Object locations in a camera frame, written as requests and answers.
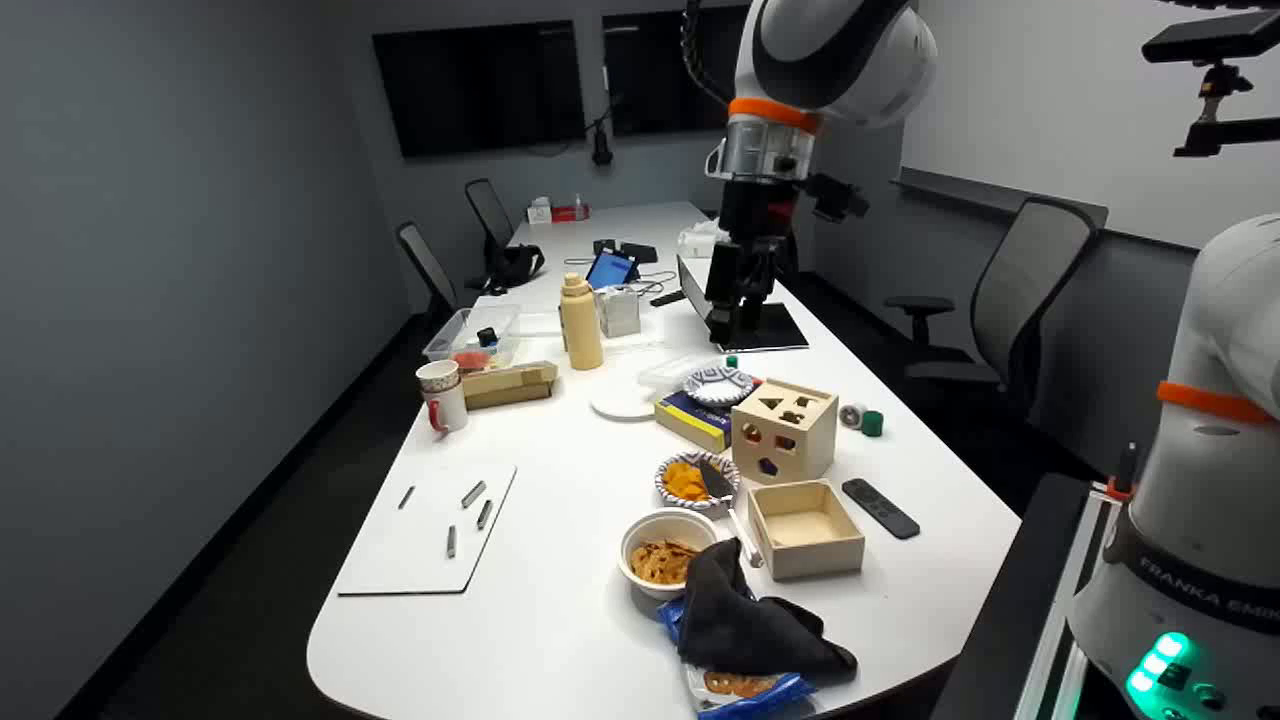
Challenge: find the black mesh office chair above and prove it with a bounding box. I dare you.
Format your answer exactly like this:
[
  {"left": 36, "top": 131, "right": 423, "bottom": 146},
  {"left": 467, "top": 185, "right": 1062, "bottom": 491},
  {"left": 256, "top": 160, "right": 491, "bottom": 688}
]
[
  {"left": 461, "top": 170, "right": 535, "bottom": 293},
  {"left": 390, "top": 216, "right": 467, "bottom": 320}
]

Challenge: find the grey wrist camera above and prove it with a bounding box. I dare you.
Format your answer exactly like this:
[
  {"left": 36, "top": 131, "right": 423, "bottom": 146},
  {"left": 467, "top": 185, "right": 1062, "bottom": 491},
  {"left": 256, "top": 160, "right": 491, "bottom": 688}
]
[{"left": 700, "top": 124, "right": 818, "bottom": 186}]

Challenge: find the black remote control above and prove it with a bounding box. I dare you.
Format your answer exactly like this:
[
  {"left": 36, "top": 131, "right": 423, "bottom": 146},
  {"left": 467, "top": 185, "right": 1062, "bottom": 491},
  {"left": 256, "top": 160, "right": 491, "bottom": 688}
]
[{"left": 838, "top": 476, "right": 922, "bottom": 544}]

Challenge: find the red and white box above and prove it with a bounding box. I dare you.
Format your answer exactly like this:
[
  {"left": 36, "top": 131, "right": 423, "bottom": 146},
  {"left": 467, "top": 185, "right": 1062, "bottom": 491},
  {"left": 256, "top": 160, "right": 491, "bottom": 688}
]
[{"left": 522, "top": 191, "right": 590, "bottom": 228}]

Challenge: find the black camera on stand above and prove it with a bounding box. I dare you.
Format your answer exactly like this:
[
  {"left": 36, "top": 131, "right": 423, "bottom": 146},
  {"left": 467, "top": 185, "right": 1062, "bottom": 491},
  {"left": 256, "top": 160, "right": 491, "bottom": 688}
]
[{"left": 1139, "top": 0, "right": 1280, "bottom": 164}]

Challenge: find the yellow sponge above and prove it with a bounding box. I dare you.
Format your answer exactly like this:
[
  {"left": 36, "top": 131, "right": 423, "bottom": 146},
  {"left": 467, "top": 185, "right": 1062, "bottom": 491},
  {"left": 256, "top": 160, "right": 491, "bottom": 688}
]
[{"left": 652, "top": 394, "right": 733, "bottom": 453}]

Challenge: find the wide black wall screen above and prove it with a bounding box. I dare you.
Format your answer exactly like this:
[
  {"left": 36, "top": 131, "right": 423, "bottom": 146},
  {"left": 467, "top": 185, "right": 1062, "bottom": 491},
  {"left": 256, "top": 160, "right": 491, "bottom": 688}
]
[{"left": 367, "top": 17, "right": 590, "bottom": 164}]

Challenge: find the white square container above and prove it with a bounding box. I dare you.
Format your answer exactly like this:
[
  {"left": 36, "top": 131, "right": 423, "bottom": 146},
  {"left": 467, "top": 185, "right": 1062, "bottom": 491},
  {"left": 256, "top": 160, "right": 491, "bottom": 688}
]
[{"left": 590, "top": 285, "right": 652, "bottom": 338}]

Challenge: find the black bag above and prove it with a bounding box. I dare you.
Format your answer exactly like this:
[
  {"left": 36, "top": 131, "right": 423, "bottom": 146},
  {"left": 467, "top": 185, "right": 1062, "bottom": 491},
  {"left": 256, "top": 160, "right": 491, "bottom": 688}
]
[{"left": 479, "top": 238, "right": 548, "bottom": 297}]

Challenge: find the white board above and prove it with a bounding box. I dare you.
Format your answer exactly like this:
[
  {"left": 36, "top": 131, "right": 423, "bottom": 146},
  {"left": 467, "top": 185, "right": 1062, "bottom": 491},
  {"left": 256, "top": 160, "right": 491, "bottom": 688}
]
[{"left": 330, "top": 457, "right": 522, "bottom": 599}]

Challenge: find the wooden shape sorter cube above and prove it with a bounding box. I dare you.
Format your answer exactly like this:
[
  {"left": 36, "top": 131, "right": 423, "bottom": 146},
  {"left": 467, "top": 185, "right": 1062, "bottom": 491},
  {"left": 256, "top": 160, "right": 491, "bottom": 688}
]
[{"left": 726, "top": 377, "right": 845, "bottom": 482}]

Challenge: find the white jar with red label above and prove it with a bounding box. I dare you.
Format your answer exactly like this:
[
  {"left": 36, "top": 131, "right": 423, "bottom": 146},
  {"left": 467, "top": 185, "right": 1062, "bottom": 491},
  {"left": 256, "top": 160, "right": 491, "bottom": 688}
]
[{"left": 410, "top": 356, "right": 471, "bottom": 439}]

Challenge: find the grey office chair with armrest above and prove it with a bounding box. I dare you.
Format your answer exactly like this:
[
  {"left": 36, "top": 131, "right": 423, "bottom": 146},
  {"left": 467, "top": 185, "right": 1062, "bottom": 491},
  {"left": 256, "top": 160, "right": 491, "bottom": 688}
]
[{"left": 885, "top": 195, "right": 1099, "bottom": 406}]

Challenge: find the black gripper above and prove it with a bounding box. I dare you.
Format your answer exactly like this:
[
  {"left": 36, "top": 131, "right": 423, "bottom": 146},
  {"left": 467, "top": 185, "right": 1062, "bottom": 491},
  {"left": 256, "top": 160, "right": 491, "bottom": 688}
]
[{"left": 705, "top": 176, "right": 804, "bottom": 349}]

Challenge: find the narrow black wall screen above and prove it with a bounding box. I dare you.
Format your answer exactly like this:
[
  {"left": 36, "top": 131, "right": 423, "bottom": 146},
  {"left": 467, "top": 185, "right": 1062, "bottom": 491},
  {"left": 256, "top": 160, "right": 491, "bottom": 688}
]
[{"left": 594, "top": 4, "right": 753, "bottom": 138}]

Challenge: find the patterned bowl with orange snacks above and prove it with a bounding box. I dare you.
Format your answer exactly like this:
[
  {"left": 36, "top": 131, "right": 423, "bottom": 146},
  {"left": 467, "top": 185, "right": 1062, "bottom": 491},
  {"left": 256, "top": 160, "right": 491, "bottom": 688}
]
[{"left": 652, "top": 447, "right": 740, "bottom": 519}]

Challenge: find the dark grey towel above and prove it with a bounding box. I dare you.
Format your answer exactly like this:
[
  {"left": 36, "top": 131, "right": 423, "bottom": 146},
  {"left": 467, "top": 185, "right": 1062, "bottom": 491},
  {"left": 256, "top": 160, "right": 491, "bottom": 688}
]
[{"left": 673, "top": 535, "right": 864, "bottom": 688}]

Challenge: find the white bowl with pretzels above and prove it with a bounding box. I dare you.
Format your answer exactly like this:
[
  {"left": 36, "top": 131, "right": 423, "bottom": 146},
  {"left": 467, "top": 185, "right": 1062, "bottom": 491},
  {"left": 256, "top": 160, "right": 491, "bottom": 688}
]
[{"left": 616, "top": 509, "right": 725, "bottom": 609}]

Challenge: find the mustard yellow bottle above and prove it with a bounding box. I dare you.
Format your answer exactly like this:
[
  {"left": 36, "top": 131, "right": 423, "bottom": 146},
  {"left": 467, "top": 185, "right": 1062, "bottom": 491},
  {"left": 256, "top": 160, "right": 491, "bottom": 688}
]
[{"left": 556, "top": 267, "right": 607, "bottom": 377}]

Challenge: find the blue chip bag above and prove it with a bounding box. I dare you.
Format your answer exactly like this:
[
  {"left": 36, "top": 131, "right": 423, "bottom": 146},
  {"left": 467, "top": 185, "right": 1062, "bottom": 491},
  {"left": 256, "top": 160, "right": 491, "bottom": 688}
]
[{"left": 659, "top": 594, "right": 818, "bottom": 720}]

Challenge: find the long wooden block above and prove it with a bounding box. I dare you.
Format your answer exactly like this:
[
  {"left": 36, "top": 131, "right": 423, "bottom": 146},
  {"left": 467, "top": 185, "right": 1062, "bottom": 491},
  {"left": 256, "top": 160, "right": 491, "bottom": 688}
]
[{"left": 461, "top": 361, "right": 563, "bottom": 413}]

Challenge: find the white round plate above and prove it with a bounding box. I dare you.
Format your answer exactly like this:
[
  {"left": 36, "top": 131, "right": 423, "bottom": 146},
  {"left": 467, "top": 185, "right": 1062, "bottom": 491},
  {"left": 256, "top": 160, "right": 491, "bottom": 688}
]
[{"left": 586, "top": 377, "right": 662, "bottom": 428}]

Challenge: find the open wooden box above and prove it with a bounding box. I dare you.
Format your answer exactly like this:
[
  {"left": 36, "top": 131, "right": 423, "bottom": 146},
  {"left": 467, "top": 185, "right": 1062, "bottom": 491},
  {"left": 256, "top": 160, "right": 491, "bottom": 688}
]
[{"left": 740, "top": 476, "right": 866, "bottom": 585}]

